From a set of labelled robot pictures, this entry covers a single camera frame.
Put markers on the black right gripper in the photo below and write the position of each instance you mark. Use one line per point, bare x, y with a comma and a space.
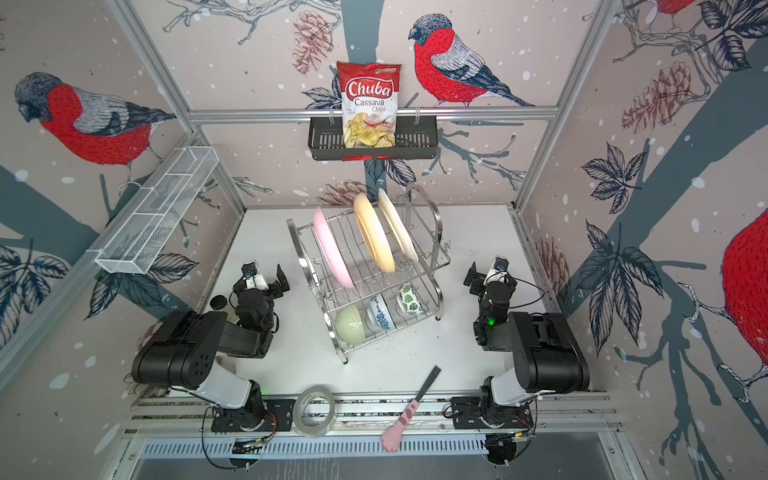
489, 285

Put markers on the pink plate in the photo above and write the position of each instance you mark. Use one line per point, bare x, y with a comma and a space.
330, 249

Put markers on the cream floral plate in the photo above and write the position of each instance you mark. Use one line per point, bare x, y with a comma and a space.
397, 226

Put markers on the steel two-tier dish rack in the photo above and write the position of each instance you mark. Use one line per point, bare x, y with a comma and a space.
424, 223

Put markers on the yellow plate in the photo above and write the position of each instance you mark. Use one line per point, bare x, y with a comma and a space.
373, 234

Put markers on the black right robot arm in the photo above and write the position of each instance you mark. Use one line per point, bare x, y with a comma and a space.
545, 356

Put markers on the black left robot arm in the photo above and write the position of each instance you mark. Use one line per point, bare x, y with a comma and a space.
182, 354

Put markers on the small glass spice jar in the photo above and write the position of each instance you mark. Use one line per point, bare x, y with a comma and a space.
218, 302

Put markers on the green leaf patterned bowl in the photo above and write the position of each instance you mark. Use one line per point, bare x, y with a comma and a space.
409, 301

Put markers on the light green bowl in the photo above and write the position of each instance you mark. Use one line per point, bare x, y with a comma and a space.
349, 326

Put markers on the blue white patterned bowl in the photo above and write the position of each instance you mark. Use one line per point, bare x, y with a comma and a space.
378, 315

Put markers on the clear tape roll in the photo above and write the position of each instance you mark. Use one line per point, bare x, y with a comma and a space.
314, 412

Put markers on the pink cat paw spatula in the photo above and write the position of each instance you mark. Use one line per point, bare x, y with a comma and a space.
392, 437

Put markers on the red Chuba cassava chips bag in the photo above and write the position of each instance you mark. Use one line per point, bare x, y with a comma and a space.
369, 104

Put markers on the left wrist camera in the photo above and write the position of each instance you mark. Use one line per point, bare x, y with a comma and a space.
252, 276

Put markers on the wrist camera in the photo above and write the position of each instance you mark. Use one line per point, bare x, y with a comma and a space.
252, 276
498, 271

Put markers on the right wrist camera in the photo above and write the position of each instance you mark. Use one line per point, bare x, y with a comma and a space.
498, 271

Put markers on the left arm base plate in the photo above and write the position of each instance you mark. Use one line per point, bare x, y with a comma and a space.
276, 415

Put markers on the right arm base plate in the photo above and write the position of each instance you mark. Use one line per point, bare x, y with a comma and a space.
474, 413

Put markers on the white mesh wall shelf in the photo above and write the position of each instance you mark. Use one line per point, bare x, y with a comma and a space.
142, 236

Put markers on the black wire wall basket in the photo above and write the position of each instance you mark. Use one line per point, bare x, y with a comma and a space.
407, 138

